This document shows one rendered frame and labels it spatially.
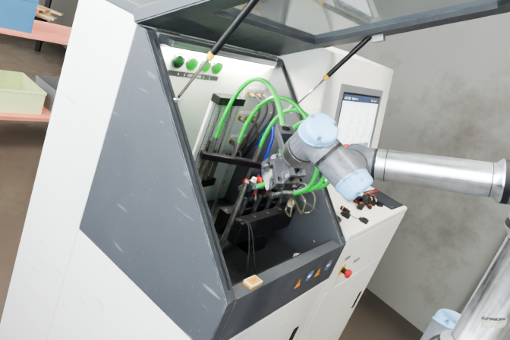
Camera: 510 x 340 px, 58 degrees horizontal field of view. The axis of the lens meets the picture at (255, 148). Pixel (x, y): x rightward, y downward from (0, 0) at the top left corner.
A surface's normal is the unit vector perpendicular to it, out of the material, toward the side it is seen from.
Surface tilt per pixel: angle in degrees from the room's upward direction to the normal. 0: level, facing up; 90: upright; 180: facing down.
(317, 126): 45
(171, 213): 90
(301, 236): 90
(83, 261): 90
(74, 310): 90
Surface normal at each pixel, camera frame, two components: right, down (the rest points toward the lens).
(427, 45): -0.66, -0.02
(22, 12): 0.65, 0.46
